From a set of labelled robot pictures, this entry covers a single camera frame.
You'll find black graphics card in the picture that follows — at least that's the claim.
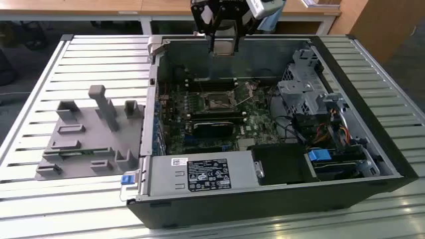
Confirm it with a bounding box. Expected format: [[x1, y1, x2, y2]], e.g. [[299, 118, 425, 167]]
[[190, 120, 234, 139]]

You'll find silver power supply unit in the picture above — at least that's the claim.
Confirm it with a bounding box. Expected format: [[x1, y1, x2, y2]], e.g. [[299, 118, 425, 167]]
[[137, 150, 260, 200]]

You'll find black PC case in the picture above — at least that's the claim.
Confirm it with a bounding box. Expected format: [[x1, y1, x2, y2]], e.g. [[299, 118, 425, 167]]
[[125, 34, 419, 230]]

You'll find green motherboard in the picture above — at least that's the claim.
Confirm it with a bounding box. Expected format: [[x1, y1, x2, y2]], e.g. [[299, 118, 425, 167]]
[[157, 79, 286, 155]]

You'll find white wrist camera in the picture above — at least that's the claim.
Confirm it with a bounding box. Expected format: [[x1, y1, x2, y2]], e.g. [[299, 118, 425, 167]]
[[246, 0, 286, 18]]

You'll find grey parts rack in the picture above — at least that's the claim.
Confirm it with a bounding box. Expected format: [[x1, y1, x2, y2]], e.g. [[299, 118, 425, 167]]
[[34, 84, 146, 181]]

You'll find wooden cabinet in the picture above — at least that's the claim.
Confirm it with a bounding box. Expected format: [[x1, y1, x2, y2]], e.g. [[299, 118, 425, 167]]
[[327, 0, 425, 66]]

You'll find silver disk bay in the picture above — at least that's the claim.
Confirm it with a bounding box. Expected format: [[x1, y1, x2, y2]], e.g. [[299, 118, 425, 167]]
[[276, 48, 334, 118]]

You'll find grey case handle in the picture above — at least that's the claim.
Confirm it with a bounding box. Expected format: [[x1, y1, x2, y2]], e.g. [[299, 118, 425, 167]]
[[145, 35, 170, 63]]

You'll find green RAM stick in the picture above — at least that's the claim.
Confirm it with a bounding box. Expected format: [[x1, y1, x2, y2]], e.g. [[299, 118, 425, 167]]
[[58, 148, 110, 156]]

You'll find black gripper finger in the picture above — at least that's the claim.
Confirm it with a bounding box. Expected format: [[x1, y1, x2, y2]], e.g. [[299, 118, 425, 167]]
[[190, 2, 218, 53], [232, 9, 257, 52]]

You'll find black plastic shroud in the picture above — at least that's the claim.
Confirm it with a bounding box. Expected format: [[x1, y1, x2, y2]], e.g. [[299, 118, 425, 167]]
[[246, 143, 319, 186]]

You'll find wooden desk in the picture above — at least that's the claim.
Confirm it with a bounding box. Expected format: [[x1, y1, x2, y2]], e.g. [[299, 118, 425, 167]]
[[0, 0, 342, 35]]

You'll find CPU with silver top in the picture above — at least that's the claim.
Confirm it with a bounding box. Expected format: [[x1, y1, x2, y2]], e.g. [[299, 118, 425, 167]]
[[213, 41, 234, 57]]

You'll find coloured power wire bundle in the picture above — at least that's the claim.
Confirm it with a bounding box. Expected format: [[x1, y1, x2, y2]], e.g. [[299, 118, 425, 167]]
[[310, 123, 353, 146]]

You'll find CPU socket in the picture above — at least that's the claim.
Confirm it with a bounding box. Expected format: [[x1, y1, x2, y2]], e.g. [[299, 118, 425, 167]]
[[201, 91, 237, 112]]

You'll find silver chipset heatsink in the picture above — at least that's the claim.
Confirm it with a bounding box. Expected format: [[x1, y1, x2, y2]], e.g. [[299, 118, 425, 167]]
[[236, 138, 257, 151]]

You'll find blue disk carrier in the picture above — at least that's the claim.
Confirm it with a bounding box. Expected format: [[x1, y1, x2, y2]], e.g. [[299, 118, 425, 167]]
[[306, 148, 333, 164]]

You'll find black office chair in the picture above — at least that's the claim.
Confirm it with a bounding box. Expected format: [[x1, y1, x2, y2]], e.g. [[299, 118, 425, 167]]
[[18, 21, 49, 50]]

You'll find metal socket cover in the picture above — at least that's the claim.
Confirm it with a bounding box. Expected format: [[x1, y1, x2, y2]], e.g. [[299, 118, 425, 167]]
[[230, 81, 258, 106]]

